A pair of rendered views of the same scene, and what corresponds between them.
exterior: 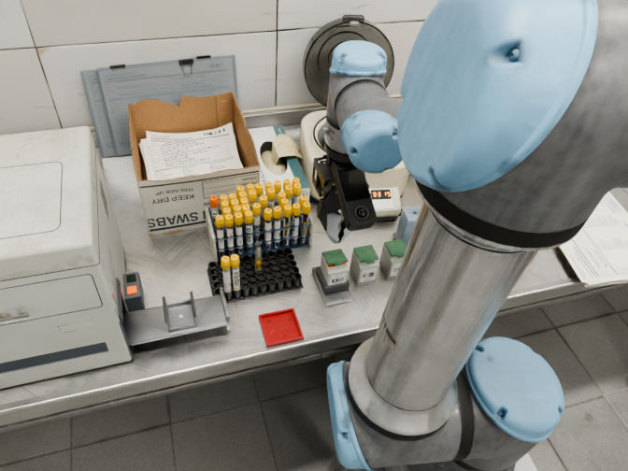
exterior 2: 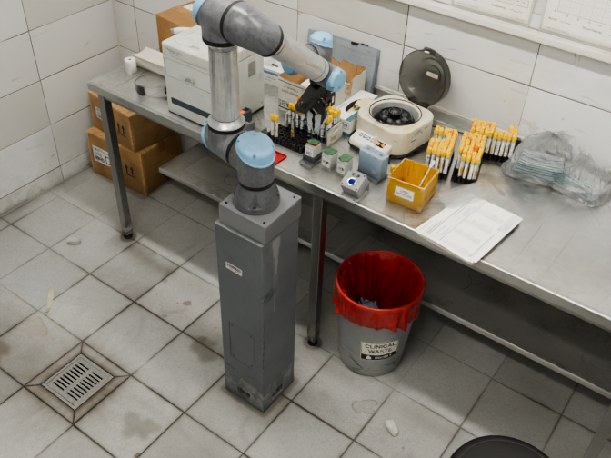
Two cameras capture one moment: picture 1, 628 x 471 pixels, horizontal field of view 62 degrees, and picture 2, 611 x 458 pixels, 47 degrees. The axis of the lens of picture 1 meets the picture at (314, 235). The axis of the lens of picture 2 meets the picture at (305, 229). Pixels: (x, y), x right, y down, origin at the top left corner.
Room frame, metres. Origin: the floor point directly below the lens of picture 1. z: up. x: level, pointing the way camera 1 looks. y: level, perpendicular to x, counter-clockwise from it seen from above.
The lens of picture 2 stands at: (-0.56, -1.79, 2.33)
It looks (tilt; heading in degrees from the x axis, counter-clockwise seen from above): 40 degrees down; 56
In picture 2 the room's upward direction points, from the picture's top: 2 degrees clockwise
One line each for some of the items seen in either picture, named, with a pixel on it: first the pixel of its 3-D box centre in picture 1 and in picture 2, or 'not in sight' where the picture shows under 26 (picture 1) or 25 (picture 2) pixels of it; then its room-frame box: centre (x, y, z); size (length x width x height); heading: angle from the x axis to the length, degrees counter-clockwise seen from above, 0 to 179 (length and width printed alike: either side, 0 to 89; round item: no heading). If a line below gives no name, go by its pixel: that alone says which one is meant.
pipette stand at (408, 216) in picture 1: (423, 229); (373, 164); (0.79, -0.23, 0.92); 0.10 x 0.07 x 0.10; 103
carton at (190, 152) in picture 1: (193, 160); (322, 87); (0.92, 0.28, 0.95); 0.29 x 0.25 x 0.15; 21
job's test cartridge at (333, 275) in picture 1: (334, 271); (313, 150); (0.66, -0.04, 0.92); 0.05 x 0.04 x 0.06; 21
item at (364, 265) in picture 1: (364, 265); (329, 159); (0.69, -0.11, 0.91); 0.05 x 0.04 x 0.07; 21
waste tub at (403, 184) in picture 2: not in sight; (412, 184); (0.83, -0.40, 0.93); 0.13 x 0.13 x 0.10; 26
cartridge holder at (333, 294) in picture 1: (332, 280); (312, 156); (0.66, -0.04, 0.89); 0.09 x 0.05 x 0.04; 21
